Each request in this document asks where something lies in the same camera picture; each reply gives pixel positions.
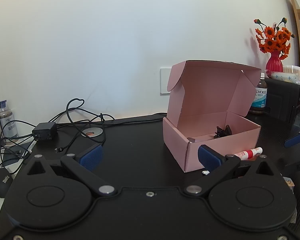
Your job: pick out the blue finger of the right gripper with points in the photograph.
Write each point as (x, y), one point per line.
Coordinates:
(292, 141)

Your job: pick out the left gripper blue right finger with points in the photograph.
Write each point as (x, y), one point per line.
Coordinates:
(219, 167)

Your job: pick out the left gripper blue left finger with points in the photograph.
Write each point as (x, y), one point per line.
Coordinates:
(82, 165)

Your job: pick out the cartoon sticker packet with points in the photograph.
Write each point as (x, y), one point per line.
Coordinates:
(289, 181)

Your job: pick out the red white tube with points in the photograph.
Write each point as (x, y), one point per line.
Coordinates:
(249, 154)

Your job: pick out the silver desk grommet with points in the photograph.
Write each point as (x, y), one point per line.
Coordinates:
(92, 132)

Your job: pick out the red translucent hand-shaped comb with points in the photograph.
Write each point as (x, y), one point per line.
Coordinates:
(253, 158)

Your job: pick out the black appliance cabinet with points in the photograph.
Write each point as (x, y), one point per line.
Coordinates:
(283, 101)

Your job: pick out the black power adapter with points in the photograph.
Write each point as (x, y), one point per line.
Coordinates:
(45, 131)

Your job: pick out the brown fish oil bottle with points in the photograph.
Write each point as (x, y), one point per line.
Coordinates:
(259, 102)

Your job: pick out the clear wrapped packet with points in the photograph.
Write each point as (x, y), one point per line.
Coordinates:
(286, 77)

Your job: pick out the pink cardboard box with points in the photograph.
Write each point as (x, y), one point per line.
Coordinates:
(210, 97)

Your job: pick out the cotton swab box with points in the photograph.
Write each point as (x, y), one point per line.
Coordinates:
(291, 69)

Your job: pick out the red ribbed vase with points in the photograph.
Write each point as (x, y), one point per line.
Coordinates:
(274, 64)

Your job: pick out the small clear bottle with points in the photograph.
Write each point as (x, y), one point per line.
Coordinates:
(7, 123)

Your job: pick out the orange flower bouquet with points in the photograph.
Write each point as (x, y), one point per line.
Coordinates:
(275, 38)

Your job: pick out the white wall socket strip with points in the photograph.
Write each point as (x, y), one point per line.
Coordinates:
(164, 77)

